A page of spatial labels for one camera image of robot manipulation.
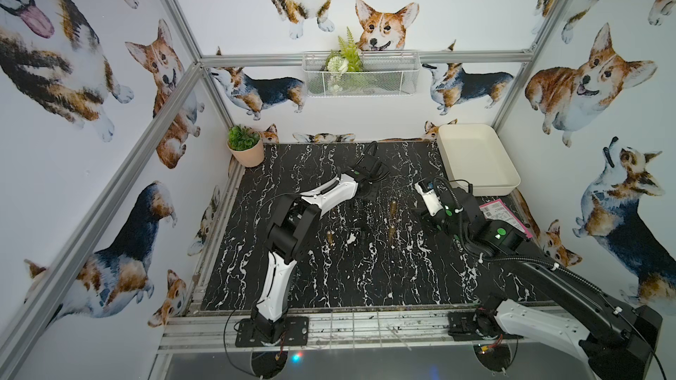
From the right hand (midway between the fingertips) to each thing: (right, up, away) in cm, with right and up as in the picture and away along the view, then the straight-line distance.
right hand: (417, 205), depth 74 cm
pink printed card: (+36, -6, +23) cm, 43 cm away
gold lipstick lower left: (-26, -12, +13) cm, 32 cm away
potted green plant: (-61, +19, +29) cm, 70 cm away
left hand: (-11, +3, +23) cm, 26 cm away
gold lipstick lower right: (-5, -12, +16) cm, 21 cm away
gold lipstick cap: (-3, -5, +23) cm, 24 cm away
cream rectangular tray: (+36, +17, +42) cm, 58 cm away
